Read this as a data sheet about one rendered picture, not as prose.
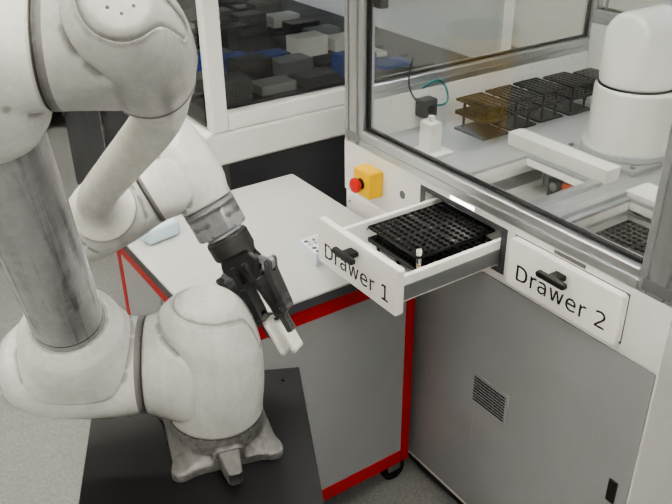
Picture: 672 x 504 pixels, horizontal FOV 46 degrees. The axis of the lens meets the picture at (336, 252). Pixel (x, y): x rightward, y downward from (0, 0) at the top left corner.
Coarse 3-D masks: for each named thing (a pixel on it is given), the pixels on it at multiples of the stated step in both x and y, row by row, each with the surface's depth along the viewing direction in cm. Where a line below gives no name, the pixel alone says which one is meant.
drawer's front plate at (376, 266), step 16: (320, 224) 175; (336, 224) 172; (320, 240) 177; (336, 240) 171; (352, 240) 165; (320, 256) 179; (368, 256) 162; (384, 256) 159; (336, 272) 175; (368, 272) 164; (384, 272) 158; (400, 272) 155; (368, 288) 165; (400, 288) 157; (384, 304) 162; (400, 304) 158
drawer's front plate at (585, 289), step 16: (512, 240) 165; (512, 256) 167; (528, 256) 163; (544, 256) 159; (512, 272) 168; (528, 272) 164; (560, 272) 156; (576, 272) 153; (528, 288) 166; (576, 288) 154; (592, 288) 151; (608, 288) 148; (544, 304) 163; (560, 304) 159; (576, 304) 155; (592, 304) 152; (608, 304) 148; (624, 304) 146; (576, 320) 156; (592, 320) 153; (608, 320) 149; (608, 336) 151
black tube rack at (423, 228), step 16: (432, 208) 185; (448, 208) 185; (384, 224) 178; (400, 224) 178; (416, 224) 177; (432, 224) 178; (448, 224) 178; (464, 224) 177; (480, 224) 178; (368, 240) 179; (384, 240) 177; (416, 240) 172; (432, 240) 171; (448, 240) 171; (464, 240) 171; (480, 240) 177; (400, 256) 172; (432, 256) 171; (448, 256) 170
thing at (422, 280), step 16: (416, 208) 187; (352, 224) 179; (368, 224) 181; (496, 240) 172; (464, 256) 167; (480, 256) 170; (496, 256) 173; (416, 272) 160; (432, 272) 163; (448, 272) 166; (464, 272) 169; (416, 288) 162; (432, 288) 165
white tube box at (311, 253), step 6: (300, 240) 193; (306, 240) 194; (300, 246) 193; (306, 246) 190; (312, 246) 191; (300, 252) 194; (306, 252) 191; (312, 252) 188; (318, 252) 188; (306, 258) 192; (312, 258) 189; (318, 258) 188; (318, 264) 189; (324, 264) 190
